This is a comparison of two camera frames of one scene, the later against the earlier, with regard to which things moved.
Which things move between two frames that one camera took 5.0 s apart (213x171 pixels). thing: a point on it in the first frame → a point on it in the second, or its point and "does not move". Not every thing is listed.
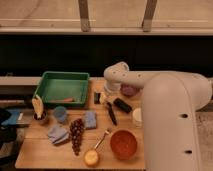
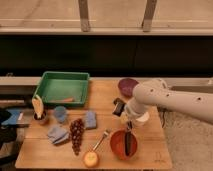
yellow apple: x=91 y=157 does not move
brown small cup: x=43 y=116 does not move
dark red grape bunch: x=77 y=128 does not move
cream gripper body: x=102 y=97 → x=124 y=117
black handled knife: x=111 y=112 → x=129 y=139
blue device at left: x=13 y=117 does not move
